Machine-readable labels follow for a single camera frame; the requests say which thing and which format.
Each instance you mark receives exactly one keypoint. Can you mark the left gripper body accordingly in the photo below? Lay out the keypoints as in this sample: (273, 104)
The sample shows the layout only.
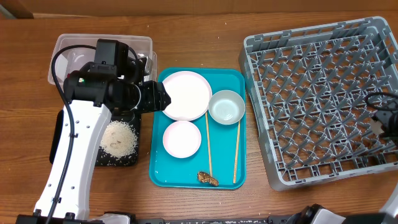
(150, 99)

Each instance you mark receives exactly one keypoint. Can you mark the small white plate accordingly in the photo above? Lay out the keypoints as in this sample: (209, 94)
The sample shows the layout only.
(182, 139)

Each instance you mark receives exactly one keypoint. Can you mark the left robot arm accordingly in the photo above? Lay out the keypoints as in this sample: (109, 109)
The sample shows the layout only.
(111, 82)

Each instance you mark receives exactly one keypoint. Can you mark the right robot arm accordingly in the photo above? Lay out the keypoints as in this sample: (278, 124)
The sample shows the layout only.
(384, 121)

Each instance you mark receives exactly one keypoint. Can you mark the grey dishwasher rack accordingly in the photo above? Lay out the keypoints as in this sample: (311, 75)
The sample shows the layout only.
(314, 92)

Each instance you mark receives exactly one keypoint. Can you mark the large white plate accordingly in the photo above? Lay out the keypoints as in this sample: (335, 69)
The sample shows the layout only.
(190, 94)

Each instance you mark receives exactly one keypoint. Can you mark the pile of rice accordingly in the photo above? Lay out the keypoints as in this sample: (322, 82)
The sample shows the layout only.
(119, 139)

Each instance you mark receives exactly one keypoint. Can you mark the black plastic tray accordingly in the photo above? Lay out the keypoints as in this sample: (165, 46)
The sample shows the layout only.
(105, 159)

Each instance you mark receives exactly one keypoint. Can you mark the teal serving tray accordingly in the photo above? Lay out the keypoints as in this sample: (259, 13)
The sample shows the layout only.
(168, 171)

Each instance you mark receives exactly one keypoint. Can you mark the left wooden chopstick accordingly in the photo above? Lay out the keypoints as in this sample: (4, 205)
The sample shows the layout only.
(208, 144)

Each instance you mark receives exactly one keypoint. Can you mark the wooden chopstick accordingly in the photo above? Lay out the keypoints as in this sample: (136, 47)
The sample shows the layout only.
(208, 144)
(236, 153)

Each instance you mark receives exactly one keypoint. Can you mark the grey bowl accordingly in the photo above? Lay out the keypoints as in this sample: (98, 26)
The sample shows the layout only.
(226, 107)

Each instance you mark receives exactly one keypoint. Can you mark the right wooden chopstick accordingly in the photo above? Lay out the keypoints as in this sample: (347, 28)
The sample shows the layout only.
(236, 153)

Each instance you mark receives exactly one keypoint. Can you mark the clear plastic bin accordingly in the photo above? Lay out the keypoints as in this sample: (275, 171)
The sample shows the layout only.
(74, 59)

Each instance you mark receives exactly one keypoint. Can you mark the brown food scrap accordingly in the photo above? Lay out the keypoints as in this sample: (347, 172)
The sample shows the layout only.
(204, 177)

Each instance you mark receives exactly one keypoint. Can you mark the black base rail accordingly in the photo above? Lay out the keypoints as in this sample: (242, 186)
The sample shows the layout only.
(272, 219)

